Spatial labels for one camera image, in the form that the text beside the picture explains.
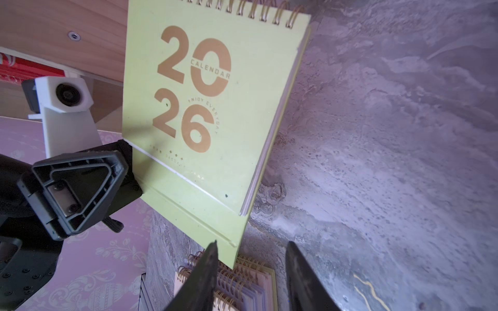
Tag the pink calendar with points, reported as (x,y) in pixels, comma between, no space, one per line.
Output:
(180,278)

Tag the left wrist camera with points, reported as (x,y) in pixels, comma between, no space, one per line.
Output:
(62,104)

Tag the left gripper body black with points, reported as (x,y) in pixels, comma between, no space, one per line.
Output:
(29,255)

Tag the wooden two-tier shelf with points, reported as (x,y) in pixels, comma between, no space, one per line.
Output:
(85,38)

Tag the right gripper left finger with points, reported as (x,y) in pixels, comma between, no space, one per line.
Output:
(197,293)

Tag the purple calendar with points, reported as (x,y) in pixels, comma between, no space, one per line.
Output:
(238,290)

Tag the green calendar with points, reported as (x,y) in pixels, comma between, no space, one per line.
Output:
(206,84)
(263,275)

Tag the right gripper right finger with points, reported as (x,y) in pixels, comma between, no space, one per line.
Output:
(305,291)

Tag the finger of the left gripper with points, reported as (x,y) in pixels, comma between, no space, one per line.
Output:
(72,192)

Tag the green calendar back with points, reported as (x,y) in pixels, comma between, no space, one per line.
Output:
(206,84)

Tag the red soda can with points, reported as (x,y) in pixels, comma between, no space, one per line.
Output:
(16,70)

